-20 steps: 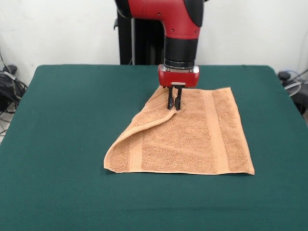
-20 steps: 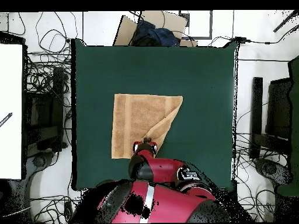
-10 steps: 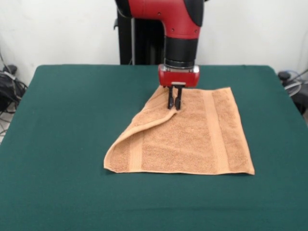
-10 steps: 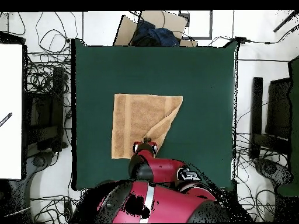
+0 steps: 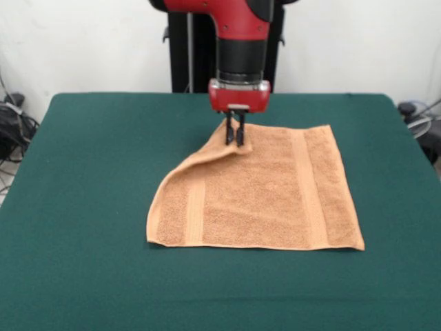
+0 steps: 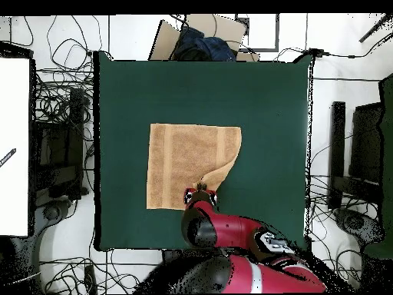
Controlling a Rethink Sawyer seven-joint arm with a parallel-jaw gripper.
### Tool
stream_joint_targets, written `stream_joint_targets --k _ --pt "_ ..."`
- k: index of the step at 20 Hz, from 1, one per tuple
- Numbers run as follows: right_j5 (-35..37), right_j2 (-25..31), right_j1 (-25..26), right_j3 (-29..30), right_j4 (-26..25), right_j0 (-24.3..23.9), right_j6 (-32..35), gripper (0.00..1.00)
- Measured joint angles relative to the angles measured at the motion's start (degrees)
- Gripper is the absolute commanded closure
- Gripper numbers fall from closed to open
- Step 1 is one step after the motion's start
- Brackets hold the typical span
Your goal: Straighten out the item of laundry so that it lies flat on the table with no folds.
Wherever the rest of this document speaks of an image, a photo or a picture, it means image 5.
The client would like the dark green table cloth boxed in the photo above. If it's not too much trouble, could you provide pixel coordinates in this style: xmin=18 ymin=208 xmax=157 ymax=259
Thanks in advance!
xmin=0 ymin=92 xmax=441 ymax=331

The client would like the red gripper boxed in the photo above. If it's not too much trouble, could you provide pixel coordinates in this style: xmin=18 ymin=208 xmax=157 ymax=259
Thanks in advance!
xmin=207 ymin=78 xmax=272 ymax=148

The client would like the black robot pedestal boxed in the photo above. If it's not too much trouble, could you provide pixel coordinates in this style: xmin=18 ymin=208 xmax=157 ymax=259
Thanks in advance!
xmin=162 ymin=0 xmax=287 ymax=94

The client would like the black cable tangle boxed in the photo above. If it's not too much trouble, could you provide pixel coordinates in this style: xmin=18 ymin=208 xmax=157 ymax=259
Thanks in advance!
xmin=0 ymin=68 xmax=41 ymax=204

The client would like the orange terry towel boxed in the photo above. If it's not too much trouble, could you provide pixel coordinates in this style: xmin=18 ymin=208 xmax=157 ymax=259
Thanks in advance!
xmin=146 ymin=120 xmax=365 ymax=252

